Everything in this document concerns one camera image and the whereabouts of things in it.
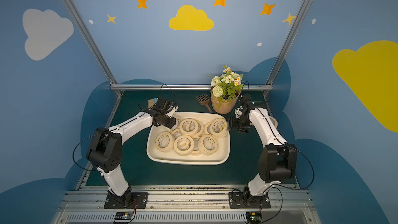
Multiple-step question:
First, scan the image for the masking tape roll nine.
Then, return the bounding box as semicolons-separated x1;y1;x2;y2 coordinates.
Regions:
171;128;182;140

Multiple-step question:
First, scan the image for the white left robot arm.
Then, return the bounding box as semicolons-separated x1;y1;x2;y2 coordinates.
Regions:
86;104;178;198

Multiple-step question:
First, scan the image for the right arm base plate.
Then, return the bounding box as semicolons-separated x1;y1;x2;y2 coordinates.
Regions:
228;190;271;209

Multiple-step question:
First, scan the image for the right circuit board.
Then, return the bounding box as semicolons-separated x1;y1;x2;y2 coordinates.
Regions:
245;212;262;224

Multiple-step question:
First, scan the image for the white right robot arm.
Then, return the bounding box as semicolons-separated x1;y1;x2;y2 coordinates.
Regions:
228;94;298;197

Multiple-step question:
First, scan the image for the flower pot with white flowers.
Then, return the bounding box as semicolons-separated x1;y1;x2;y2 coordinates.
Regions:
210;65;244;114

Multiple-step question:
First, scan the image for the aluminium frame rail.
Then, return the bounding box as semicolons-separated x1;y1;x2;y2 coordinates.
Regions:
110;84;273;91

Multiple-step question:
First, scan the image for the masking tape roll four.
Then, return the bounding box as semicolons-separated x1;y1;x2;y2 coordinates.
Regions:
269;116;278;128

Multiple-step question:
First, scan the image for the masking tape roll ten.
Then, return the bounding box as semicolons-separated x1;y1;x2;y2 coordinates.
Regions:
191;136;201;156

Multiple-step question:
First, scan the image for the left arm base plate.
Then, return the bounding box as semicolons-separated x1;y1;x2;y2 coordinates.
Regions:
104;192;148;209

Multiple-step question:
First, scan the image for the left circuit board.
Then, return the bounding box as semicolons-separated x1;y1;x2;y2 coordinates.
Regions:
114;212;135;222

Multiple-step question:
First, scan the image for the masking tape roll eight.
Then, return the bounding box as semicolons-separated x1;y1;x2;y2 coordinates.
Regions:
154;132;175;152

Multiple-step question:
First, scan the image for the cream plastic storage tray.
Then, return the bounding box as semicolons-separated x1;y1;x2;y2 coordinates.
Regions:
147;112;231;166

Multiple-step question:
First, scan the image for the masking tape roll seven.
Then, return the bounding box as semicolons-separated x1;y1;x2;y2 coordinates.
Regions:
196;120;204;137

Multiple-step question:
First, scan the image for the masking tape roll six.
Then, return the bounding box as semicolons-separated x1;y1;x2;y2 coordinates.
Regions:
198;134;218;156

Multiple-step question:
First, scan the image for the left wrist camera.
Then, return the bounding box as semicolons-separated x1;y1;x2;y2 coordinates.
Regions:
153;97;178;115

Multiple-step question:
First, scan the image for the blue dustpan with brush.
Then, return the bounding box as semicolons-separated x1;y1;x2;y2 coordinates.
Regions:
148;98;158;108

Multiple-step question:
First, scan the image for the circuit board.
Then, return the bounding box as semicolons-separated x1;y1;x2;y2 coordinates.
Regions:
114;212;135;222
245;212;262;224

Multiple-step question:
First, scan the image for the masking tape roll two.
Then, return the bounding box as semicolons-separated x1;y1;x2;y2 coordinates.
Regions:
180;118;199;136

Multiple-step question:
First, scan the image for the masking tape roll one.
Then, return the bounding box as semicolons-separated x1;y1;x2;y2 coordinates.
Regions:
210;118;228;138

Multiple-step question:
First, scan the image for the masking tape roll five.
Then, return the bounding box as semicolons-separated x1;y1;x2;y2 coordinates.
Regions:
174;135;194;156

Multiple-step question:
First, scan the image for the brown plastic scoop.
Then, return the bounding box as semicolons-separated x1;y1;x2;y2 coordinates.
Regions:
197;94;213;113

